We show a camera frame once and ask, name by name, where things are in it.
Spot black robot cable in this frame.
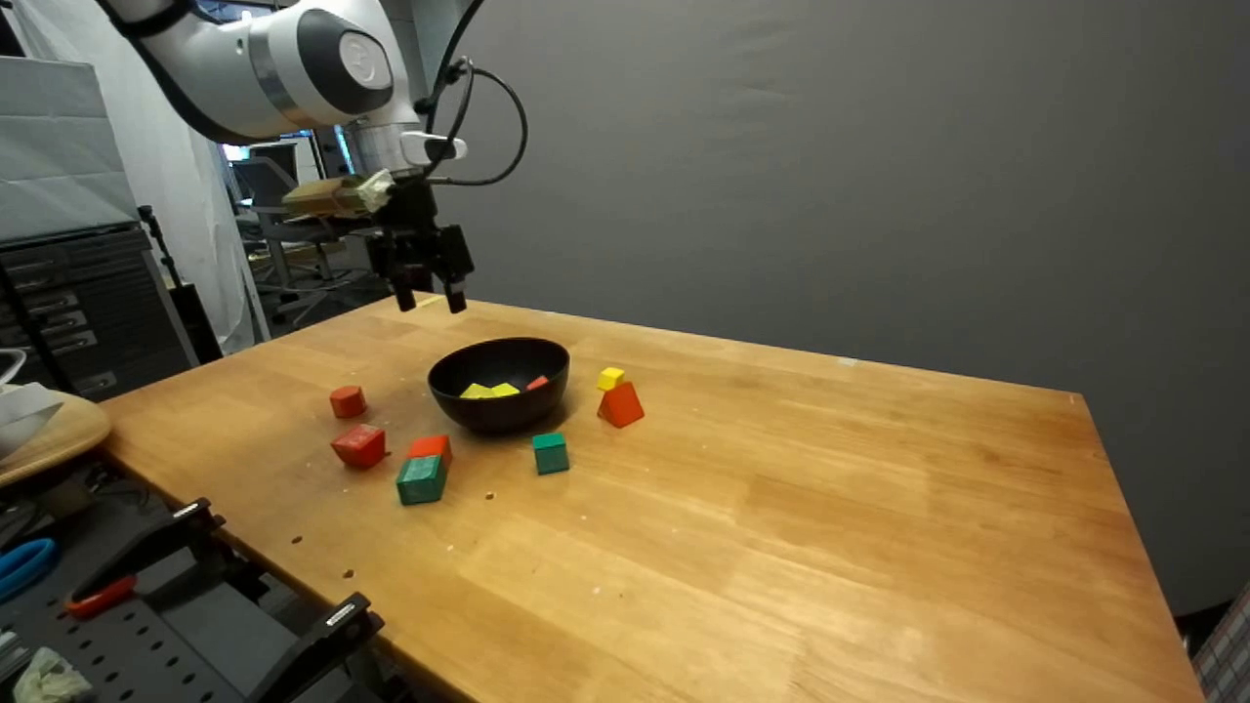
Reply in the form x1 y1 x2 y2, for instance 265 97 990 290
412 0 537 191

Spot white curtain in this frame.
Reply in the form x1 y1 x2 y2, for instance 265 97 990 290
15 0 272 359

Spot blue scissors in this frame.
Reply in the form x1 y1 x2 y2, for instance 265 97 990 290
0 533 63 606

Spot black equipment rack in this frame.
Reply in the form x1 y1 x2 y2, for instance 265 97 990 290
0 221 202 407

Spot white cloth bag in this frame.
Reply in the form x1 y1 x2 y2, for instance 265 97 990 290
0 348 69 459

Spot round wooden side table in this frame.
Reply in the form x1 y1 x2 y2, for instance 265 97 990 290
0 389 118 490

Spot grey fabric backdrop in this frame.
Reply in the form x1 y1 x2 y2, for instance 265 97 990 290
422 0 1250 618

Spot tan wrist camera box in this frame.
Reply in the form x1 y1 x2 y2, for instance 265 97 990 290
279 162 399 221

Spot black pegboard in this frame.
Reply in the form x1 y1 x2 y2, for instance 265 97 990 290
0 455 433 703

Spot black bowl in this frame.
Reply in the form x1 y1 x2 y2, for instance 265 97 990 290
425 335 576 441

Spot green wooden block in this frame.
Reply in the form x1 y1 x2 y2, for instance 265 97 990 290
395 454 451 507
528 430 576 480

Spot black office chair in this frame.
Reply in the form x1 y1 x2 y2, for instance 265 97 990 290
229 153 343 333

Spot plaid fabric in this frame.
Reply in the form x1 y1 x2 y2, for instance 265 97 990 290
1188 583 1250 703

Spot white crumpled object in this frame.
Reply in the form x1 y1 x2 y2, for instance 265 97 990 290
7 644 99 703

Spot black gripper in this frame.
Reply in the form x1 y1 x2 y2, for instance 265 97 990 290
365 174 478 316

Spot grey cabinet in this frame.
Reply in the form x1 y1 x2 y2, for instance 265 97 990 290
0 51 141 248

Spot orange wooden block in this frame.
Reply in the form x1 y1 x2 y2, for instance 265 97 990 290
593 373 650 434

